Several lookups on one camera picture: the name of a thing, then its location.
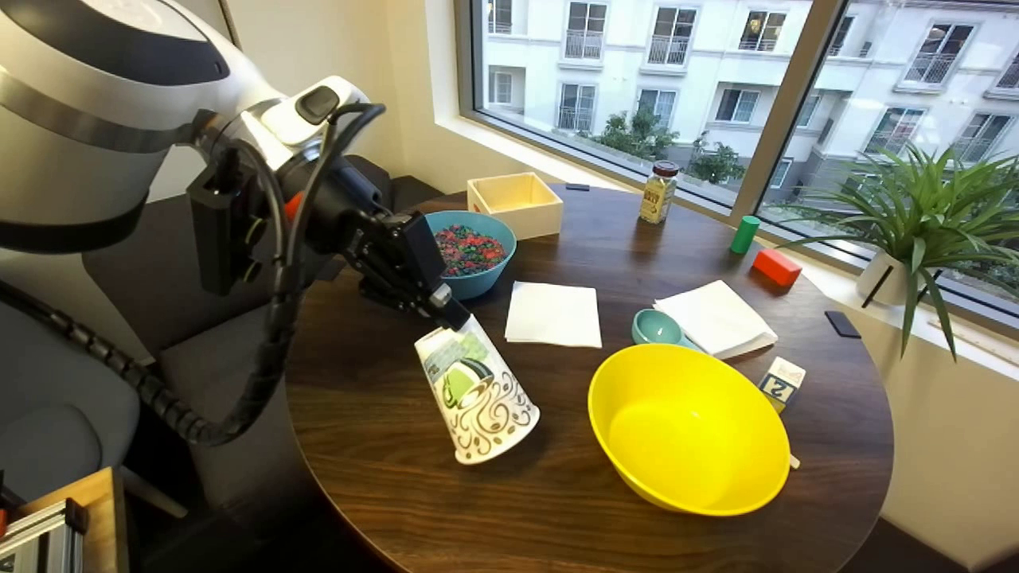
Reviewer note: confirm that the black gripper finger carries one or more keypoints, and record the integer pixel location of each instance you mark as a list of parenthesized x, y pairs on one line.
[(396, 294), (449, 308)]

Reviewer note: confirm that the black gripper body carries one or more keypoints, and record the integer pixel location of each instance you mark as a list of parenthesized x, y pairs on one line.
[(399, 249)]

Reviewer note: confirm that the patterned paper coffee cup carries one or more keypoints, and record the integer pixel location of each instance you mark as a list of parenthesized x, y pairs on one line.
[(480, 400)]

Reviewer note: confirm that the blue bowl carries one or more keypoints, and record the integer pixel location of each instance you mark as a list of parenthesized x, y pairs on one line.
[(483, 283)]

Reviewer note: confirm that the colourful candies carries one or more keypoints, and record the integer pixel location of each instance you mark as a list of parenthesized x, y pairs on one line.
[(472, 252)]

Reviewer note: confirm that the white paper napkin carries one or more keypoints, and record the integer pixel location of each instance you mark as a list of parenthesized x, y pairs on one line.
[(553, 315)]

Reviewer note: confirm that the pale wooden box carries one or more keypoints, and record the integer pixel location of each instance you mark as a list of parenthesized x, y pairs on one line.
[(531, 217)]

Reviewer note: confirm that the teal spoon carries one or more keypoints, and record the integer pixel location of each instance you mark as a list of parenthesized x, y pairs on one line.
[(657, 326)]

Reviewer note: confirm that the small yellow jar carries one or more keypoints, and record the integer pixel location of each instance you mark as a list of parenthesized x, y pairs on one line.
[(657, 195)]

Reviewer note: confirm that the black couch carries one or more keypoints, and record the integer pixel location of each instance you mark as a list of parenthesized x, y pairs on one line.
[(137, 287)]

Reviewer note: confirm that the folded white cloth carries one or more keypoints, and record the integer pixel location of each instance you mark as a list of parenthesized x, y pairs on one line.
[(718, 316)]

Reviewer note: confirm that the yellow bowl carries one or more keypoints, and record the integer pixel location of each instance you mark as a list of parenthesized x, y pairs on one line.
[(690, 435)]

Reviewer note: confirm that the green cylinder block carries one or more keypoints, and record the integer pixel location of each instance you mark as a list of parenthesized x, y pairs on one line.
[(744, 237)]

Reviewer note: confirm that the orange block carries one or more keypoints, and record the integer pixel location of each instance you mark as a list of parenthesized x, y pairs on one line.
[(774, 269)]

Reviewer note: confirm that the white building outside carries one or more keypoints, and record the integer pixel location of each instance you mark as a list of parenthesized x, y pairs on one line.
[(690, 74)]

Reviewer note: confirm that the small white packet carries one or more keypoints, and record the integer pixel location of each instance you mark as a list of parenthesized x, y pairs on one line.
[(785, 384)]

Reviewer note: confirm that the small black flat object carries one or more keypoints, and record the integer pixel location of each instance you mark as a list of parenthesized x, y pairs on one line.
[(842, 326)]

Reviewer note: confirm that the white plant pot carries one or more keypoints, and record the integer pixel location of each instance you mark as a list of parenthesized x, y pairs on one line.
[(879, 283)]

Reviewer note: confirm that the green potted plant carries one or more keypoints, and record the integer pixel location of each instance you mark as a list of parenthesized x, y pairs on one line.
[(935, 211)]

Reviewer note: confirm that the wooden and metal frame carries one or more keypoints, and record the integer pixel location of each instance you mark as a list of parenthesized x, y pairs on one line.
[(101, 519)]

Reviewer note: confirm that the window frame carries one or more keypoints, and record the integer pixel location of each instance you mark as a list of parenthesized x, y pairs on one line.
[(785, 96)]

